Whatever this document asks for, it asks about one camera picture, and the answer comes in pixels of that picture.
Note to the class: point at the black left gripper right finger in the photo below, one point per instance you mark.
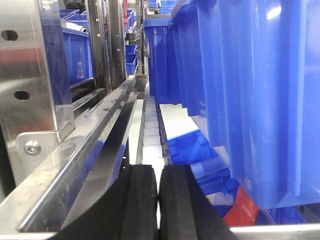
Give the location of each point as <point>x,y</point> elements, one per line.
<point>185,212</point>

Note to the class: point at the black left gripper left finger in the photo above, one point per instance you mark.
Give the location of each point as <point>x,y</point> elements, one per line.
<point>127,211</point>

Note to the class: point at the large blue plastic bin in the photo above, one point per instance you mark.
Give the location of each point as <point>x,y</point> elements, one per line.
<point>252,85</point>

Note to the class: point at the blue bin behind on rack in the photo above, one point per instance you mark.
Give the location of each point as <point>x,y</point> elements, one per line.
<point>162,64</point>

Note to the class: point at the blue bin on left shelf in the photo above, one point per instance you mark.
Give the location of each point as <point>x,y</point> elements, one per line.
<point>78,52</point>

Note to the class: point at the red cardboard box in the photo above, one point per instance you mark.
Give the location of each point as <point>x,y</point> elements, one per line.
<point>244,212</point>

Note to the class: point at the white roller track strip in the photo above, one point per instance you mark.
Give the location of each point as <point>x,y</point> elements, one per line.
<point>152,152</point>

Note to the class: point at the small blue bins far shelf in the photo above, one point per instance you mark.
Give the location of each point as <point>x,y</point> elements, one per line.
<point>131,50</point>

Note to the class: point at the stainless steel rack front rail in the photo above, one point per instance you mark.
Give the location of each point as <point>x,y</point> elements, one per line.
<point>40,204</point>

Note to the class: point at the hex bolt on bracket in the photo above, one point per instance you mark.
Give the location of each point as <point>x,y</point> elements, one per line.
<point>32,148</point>

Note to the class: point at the stainless steel upright bracket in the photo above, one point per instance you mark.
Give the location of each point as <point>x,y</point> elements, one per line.
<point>35,95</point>

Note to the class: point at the steel rack upright post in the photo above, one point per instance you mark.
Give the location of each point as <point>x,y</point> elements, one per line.
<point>107,37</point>

